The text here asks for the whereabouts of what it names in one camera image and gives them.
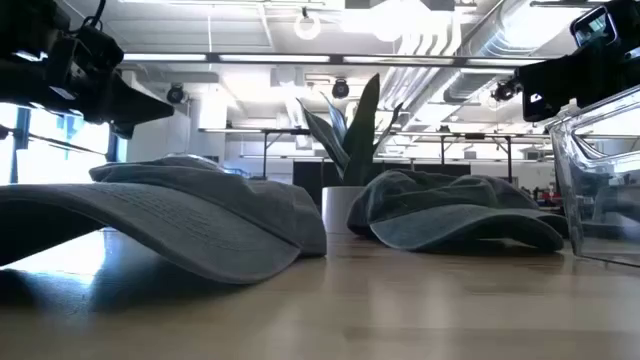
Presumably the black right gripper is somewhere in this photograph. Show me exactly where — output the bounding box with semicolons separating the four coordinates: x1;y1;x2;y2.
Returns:
517;29;640;124

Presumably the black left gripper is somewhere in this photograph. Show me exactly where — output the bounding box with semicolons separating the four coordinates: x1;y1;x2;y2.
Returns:
0;59;176;140

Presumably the dark grey baseball cap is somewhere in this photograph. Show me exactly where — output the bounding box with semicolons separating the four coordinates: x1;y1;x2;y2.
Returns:
0;153;329;286

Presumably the grey-green baseball cap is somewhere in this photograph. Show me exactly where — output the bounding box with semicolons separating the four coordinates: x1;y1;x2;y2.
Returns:
346;168;571;254

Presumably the large bright window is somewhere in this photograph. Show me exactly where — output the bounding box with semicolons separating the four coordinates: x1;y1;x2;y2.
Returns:
0;102;127;186

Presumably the long LED light bar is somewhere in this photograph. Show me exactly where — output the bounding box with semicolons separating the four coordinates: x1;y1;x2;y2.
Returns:
122;52;546;69

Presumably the bright ceiling light panel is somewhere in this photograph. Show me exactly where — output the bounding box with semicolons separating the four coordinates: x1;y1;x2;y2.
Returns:
339;0;456;44

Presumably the green snake plant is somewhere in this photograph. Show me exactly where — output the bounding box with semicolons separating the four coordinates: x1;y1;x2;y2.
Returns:
295;73;405;187

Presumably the white round plant pot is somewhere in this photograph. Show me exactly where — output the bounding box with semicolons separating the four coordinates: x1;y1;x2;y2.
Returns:
321;185;366;235

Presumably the black metal table frame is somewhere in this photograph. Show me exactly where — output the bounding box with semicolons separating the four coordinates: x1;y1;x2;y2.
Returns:
198;127;314;180
389;130;516;184

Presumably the silver ventilation duct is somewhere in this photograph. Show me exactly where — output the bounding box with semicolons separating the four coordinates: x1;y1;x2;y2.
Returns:
442;0;576;104

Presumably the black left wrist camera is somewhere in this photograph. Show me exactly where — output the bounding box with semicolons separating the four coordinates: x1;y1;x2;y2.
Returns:
64;22;126;76

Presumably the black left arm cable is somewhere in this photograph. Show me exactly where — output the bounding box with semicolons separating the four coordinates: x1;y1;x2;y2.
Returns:
79;0;109;31

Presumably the white cable coil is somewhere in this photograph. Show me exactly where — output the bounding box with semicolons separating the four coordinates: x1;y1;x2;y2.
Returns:
292;10;323;42

